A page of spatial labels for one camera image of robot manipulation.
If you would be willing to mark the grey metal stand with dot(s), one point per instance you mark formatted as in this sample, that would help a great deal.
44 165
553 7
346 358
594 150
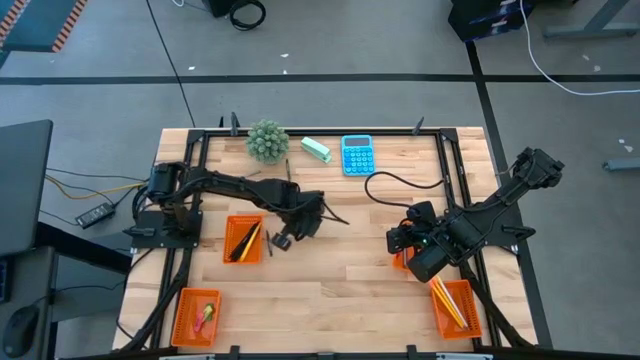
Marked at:
595 25

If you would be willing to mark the dark green crayon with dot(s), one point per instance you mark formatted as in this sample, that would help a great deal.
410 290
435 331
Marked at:
269 243

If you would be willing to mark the dark slim pen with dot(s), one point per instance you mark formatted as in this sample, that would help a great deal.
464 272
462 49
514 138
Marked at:
288 170

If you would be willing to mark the grey metal foot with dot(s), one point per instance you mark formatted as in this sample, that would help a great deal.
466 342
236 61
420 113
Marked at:
622 165

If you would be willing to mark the mint green stapler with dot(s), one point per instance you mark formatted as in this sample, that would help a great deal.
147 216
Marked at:
316 149

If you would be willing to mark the small black box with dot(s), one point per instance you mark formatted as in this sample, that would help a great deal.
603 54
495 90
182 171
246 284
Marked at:
217 6

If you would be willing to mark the yellow highlighter marker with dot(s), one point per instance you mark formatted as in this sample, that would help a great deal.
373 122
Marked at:
251 242

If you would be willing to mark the teal platform with hazard stripes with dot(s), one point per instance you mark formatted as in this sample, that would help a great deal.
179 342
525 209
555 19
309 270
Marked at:
40 22

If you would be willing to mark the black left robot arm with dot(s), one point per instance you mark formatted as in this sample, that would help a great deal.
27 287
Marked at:
225 182

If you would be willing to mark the white pencil with yellow cap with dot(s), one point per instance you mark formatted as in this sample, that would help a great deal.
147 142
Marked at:
454 301

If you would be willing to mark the black equipment case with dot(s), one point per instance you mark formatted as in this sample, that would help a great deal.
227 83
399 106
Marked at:
487 17

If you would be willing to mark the pink eraser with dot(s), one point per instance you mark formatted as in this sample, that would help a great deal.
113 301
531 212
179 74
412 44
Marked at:
199 321

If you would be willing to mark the black power adapter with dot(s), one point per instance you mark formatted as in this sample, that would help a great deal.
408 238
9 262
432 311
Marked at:
95 215

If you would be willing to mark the orange perforated plastic bin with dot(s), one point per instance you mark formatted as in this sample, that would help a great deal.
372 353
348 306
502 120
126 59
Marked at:
467 300
399 260
187 330
230 250

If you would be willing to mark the black desk monitor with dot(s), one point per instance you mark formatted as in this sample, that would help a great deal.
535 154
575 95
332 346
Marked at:
22 185

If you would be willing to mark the black table frame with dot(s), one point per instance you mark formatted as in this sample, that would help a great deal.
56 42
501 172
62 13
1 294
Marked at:
325 132

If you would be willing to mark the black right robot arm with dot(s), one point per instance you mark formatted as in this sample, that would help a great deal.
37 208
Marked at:
530 172

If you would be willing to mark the black computer mouse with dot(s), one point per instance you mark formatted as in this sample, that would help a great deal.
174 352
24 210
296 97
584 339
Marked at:
20 331

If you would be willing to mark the blue calculator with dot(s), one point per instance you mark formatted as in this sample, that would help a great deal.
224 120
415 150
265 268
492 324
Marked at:
358 155

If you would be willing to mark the green succulent in white pot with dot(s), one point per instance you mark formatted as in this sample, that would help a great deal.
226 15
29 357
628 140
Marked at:
267 140

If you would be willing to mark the grey desk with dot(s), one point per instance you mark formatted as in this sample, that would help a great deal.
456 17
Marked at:
45 280

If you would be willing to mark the black pen with clip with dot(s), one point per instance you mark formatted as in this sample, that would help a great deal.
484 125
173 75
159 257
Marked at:
242 245

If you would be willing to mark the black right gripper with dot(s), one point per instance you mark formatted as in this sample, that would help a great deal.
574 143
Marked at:
402 239

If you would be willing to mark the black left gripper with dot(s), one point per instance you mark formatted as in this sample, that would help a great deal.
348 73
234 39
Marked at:
302 215

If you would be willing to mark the silver frame bracket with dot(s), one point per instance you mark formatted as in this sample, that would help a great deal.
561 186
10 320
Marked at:
464 357
187 357

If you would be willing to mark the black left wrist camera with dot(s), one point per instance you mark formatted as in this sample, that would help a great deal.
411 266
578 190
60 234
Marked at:
281 242

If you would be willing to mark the black diagonal frame strut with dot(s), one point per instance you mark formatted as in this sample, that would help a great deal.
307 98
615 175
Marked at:
492 310
160 305

